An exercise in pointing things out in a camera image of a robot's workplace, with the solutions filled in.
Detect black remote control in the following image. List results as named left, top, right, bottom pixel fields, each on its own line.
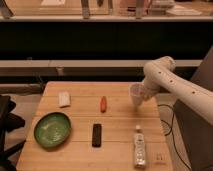
left=92, top=124, right=102, bottom=147

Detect orange carrot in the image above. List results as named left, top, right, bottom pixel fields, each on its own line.
left=100, top=96, right=107, bottom=113

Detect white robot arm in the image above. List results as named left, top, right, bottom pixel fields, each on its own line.
left=141, top=56, right=213, bottom=125

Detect black cable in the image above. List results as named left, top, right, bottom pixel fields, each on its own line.
left=157, top=104, right=193, bottom=171

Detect black office chair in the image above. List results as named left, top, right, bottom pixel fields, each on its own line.
left=0, top=95, right=25, bottom=171

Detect green ceramic bowl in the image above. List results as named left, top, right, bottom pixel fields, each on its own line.
left=34, top=112, right=72, bottom=149

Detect clear plastic bottle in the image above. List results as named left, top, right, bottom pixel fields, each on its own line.
left=134, top=125, right=146, bottom=168

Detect white ceramic cup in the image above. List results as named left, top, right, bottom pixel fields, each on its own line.
left=129, top=83, right=144, bottom=107

